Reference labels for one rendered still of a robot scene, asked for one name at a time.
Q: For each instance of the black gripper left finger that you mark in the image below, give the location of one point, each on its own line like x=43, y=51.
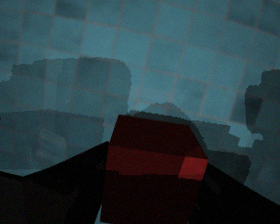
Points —
x=68, y=193

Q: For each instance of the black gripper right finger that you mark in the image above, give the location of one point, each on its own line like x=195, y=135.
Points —
x=223, y=200

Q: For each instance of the red block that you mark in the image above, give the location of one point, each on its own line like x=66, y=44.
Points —
x=153, y=172

